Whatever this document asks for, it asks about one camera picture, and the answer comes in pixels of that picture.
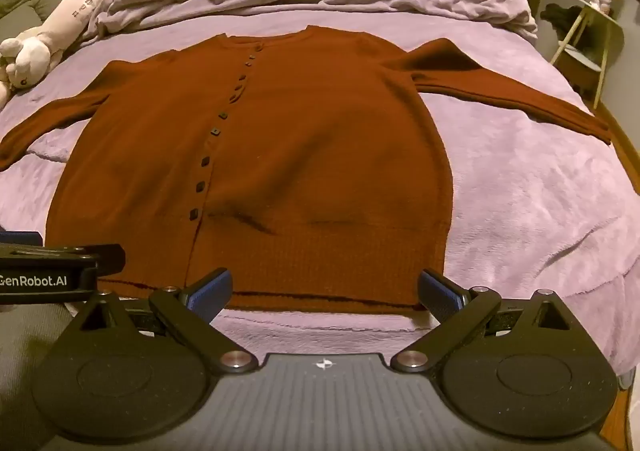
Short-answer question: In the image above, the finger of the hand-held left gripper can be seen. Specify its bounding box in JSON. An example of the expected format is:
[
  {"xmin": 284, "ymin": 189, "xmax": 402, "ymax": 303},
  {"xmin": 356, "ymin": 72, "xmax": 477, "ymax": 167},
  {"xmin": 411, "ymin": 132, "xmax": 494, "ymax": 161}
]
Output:
[{"xmin": 0, "ymin": 243, "xmax": 126, "ymax": 278}]

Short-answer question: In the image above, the round side table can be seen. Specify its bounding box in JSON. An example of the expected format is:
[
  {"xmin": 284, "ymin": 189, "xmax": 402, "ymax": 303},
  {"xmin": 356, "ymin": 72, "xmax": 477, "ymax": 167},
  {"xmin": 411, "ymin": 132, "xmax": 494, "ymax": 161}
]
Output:
[{"xmin": 550, "ymin": 0, "xmax": 626, "ymax": 109}]

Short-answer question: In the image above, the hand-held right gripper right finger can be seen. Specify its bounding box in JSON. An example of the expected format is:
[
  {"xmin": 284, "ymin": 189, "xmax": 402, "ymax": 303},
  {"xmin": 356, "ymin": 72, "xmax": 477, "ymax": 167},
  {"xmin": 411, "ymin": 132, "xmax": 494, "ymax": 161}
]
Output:
[{"xmin": 390, "ymin": 268, "xmax": 581, "ymax": 375}]

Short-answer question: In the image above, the brown knit cardigan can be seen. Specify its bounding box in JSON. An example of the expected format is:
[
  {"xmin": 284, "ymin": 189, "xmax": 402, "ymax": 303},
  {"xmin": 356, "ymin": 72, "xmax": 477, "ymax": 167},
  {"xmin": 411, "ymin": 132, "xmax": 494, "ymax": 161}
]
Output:
[{"xmin": 0, "ymin": 27, "xmax": 612, "ymax": 316}]

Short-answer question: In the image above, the long cream plush toy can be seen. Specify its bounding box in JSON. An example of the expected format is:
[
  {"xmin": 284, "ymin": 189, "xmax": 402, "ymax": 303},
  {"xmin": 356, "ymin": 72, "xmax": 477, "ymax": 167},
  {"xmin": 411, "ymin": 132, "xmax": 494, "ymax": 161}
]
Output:
[{"xmin": 0, "ymin": 0, "xmax": 132, "ymax": 106}]

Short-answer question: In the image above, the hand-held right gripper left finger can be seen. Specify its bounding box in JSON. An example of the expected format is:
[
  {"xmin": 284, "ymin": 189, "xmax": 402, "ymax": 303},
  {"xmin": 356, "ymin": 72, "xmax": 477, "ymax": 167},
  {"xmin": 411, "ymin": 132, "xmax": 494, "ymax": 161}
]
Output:
[{"xmin": 60, "ymin": 267, "xmax": 256, "ymax": 375}]

